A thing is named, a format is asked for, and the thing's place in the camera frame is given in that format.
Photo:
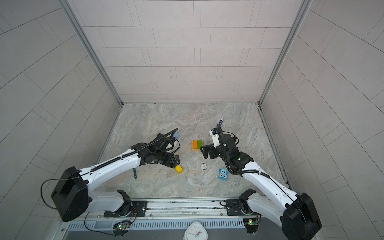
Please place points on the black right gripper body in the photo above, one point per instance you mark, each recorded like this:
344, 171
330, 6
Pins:
215, 152

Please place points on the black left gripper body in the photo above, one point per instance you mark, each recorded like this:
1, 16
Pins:
165, 158

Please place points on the green wood block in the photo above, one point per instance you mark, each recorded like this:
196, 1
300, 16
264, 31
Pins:
199, 144

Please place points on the yellow wood block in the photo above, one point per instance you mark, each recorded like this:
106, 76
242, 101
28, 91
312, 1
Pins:
179, 169

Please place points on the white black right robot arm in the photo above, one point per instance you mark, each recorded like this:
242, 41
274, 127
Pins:
295, 213

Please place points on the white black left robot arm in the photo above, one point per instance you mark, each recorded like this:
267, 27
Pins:
75, 192

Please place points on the small round black white disc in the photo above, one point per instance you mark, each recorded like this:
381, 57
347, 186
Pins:
203, 166

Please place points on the blue robot toy figure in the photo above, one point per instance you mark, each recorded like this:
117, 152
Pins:
223, 174

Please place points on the right circuit board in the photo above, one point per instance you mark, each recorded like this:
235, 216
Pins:
251, 225

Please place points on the circuit board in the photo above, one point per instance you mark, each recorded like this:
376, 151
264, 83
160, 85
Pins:
122, 226
251, 225

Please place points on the white kitchen timer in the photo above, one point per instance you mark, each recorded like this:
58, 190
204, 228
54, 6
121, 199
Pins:
196, 231

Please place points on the left circuit board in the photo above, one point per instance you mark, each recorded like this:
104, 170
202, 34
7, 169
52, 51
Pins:
122, 226

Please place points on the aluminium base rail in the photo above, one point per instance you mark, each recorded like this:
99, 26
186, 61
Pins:
180, 207

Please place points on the aluminium corner post right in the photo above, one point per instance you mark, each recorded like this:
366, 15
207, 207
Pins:
304, 7

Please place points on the aluminium corner post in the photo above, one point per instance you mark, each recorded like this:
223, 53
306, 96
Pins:
87, 45
304, 7

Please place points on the aluminium corner post left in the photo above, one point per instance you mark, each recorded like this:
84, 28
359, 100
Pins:
87, 45

